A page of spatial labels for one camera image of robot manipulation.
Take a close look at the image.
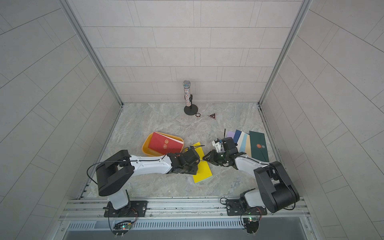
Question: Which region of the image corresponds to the light blue envelope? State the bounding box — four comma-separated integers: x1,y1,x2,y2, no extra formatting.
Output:
238,132,249,153

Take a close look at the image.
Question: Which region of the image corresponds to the right circuit board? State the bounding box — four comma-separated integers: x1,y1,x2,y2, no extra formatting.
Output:
243,218,260,235

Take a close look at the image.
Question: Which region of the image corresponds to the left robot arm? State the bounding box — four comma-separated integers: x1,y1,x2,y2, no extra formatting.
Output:
96,149,200,210

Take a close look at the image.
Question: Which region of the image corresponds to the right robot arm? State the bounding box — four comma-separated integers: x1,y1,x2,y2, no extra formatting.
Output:
203,138,300,213

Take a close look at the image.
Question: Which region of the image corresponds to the purple envelope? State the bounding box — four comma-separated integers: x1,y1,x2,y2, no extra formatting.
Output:
226,131,235,139

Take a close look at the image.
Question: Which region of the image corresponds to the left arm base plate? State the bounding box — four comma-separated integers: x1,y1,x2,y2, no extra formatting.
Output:
104,201,148,218

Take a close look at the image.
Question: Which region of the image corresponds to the tan envelope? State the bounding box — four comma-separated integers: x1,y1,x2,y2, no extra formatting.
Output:
245,135,252,157

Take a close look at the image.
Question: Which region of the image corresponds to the yellow storage tray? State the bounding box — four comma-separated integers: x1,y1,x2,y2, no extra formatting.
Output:
142,132,184,157

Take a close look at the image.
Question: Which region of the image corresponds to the left circuit board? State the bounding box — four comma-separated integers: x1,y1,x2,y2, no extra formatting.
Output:
112,221,134,236

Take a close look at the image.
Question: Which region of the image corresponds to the circuit board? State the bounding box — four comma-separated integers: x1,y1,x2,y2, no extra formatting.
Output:
243,218,260,235
112,221,134,236

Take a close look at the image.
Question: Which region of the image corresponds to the white envelope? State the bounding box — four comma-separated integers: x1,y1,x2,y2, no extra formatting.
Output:
237,132,246,152

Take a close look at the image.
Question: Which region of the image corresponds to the aluminium mounting rail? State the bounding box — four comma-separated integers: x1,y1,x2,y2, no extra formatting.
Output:
59,196,310,221

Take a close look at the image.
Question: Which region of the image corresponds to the dark green envelope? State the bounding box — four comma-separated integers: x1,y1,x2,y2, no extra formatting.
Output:
249,131,269,163

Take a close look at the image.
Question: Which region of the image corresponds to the navy blue envelope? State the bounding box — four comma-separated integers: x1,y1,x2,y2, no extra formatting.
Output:
233,130,242,144

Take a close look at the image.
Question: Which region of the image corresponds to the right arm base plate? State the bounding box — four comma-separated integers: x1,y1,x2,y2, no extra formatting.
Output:
221,199,268,216

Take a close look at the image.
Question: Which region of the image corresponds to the yellow envelope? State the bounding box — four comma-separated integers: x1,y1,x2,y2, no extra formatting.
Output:
193,142,213,184

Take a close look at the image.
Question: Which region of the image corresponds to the red envelope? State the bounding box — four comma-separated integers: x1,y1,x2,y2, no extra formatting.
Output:
149,132,184,155

